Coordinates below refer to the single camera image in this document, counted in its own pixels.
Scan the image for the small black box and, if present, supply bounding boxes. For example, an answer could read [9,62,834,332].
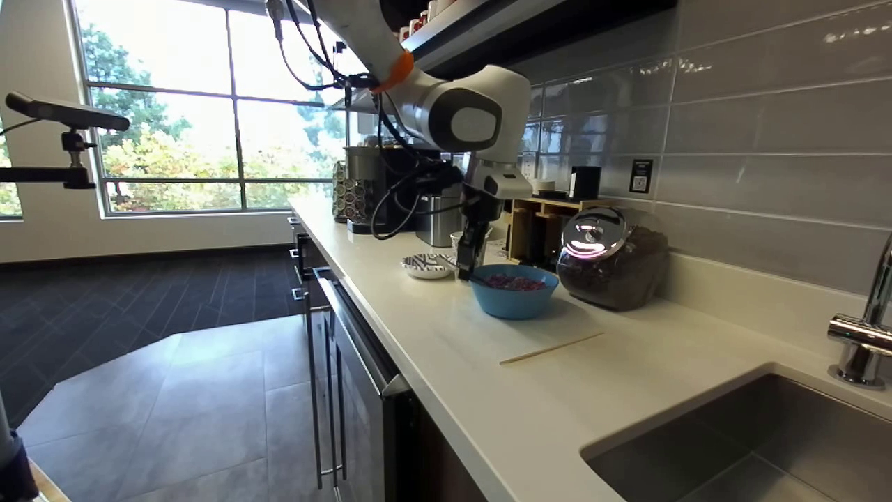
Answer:
[568,164,604,203]

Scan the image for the black camera on stand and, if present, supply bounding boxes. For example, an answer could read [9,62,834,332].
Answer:
[0,91,133,194]

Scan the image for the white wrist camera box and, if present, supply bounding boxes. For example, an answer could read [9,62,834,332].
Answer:
[473,157,536,203]

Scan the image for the dark wall shelf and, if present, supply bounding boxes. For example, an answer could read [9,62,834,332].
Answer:
[398,0,680,84]

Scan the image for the blue bowl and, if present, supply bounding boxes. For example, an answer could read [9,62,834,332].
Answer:
[469,263,563,323]

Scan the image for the thin wooden stick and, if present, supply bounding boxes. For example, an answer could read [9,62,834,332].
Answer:
[496,330,607,369]

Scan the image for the glass jar of coffee beans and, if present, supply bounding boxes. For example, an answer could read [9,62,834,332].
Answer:
[554,206,671,316]

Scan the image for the window with dark frame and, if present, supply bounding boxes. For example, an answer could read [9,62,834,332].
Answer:
[64,0,374,219]

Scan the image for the black coffee machine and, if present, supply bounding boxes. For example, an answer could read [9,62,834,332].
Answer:
[342,136,441,233]

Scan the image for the wall power outlet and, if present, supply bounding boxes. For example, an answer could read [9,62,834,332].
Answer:
[628,157,655,194]

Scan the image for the steel canister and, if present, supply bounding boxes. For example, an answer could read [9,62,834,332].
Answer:
[412,185,466,250]

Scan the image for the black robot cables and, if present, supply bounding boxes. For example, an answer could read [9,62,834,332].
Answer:
[267,0,469,245]

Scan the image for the steel cabinet bar handle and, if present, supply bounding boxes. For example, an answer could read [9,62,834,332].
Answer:
[326,338,352,484]
[298,286,328,491]

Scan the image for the patterned small dish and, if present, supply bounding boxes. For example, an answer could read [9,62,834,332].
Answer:
[398,250,461,284]

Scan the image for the colourful beads filling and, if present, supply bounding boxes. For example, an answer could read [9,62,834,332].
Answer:
[480,267,551,293]

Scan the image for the steel sink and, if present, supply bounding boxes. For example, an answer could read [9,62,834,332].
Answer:
[581,362,892,502]

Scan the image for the wooden countertop organiser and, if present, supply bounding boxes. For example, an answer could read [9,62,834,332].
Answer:
[503,192,607,272]

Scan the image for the chrome faucet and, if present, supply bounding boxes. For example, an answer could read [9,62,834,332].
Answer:
[826,232,892,391]

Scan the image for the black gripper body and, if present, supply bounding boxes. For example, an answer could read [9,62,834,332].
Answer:
[461,189,505,236]

